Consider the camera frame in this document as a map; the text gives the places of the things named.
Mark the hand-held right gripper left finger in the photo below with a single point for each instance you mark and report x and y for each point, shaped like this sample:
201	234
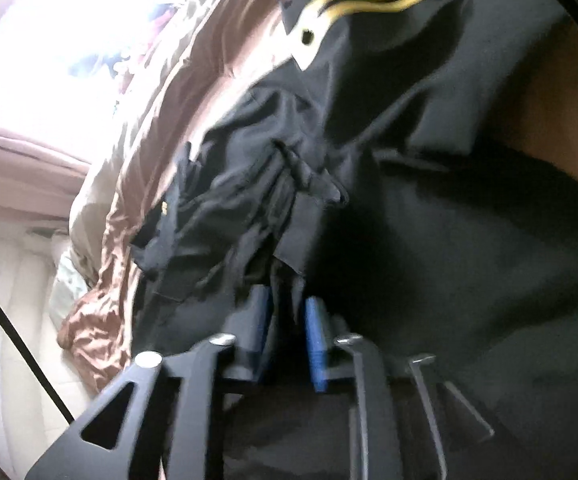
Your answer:
261	332

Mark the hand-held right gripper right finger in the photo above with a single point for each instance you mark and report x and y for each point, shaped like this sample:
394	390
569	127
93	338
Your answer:
316	347

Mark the black gold-striped track jacket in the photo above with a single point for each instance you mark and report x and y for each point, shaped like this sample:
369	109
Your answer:
419	210

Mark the pile of colourful clothes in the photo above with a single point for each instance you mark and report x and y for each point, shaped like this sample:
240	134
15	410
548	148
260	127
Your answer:
119	62

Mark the pale green pillow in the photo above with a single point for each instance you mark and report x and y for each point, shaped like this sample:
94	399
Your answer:
69	285

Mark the beige duvet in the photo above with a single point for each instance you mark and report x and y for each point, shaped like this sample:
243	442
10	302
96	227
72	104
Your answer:
94	200

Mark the white padded headboard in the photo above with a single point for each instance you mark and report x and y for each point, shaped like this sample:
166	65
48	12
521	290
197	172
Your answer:
34	280

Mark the brown fleece blanket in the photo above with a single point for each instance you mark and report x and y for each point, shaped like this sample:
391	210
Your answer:
209	60

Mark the pink curtain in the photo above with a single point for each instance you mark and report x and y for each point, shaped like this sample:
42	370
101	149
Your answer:
19	180

